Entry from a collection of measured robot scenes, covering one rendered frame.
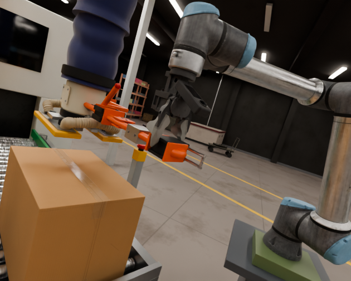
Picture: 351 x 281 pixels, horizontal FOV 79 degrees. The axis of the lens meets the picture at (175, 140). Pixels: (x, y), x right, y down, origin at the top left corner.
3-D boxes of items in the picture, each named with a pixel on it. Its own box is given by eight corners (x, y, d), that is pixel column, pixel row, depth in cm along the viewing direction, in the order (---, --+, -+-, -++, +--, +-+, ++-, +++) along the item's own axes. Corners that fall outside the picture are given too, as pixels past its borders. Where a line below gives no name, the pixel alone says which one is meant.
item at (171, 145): (144, 149, 58) (149, 132, 57) (163, 151, 64) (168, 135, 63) (163, 161, 53) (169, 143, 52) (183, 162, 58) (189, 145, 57)
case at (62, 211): (-3, 219, 110) (10, 145, 104) (76, 208, 139) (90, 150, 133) (16, 320, 69) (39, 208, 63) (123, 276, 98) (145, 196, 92)
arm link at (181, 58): (211, 62, 57) (188, 48, 50) (205, 81, 58) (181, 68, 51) (188, 61, 63) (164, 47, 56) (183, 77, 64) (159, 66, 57)
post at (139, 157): (101, 272, 163) (133, 148, 148) (109, 269, 168) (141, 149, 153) (105, 279, 158) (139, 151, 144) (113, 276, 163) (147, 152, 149)
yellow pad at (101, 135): (74, 120, 115) (76, 111, 114) (92, 123, 122) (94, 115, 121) (102, 141, 92) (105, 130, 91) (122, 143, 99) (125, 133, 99)
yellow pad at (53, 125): (33, 114, 101) (35, 103, 100) (55, 117, 108) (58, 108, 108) (53, 136, 78) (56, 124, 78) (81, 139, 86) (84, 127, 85)
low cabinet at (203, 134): (221, 145, 1262) (225, 131, 1249) (214, 148, 1044) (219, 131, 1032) (191, 136, 1322) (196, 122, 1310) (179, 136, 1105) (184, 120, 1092)
